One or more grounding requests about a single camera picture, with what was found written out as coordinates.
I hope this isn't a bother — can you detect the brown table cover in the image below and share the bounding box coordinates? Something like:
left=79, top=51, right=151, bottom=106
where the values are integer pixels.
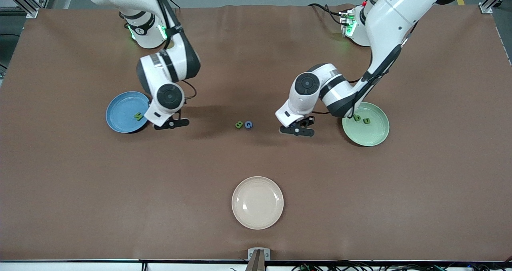
left=0, top=4, right=512, bottom=261

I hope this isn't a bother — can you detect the black left arm base cable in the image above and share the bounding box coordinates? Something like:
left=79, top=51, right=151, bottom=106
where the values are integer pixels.
left=308, top=3, right=348, bottom=26

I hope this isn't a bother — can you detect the blue plate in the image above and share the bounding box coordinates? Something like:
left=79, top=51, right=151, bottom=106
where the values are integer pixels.
left=106, top=91, right=152, bottom=134

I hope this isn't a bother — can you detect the green plate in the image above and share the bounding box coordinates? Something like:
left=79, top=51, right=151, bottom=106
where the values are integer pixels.
left=342, top=102, right=390, bottom=147

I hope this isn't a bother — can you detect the beige plate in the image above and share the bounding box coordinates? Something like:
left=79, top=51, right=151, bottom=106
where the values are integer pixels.
left=232, top=176, right=284, bottom=230

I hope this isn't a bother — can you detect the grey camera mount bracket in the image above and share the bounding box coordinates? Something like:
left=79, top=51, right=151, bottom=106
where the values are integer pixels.
left=246, top=248, right=271, bottom=271

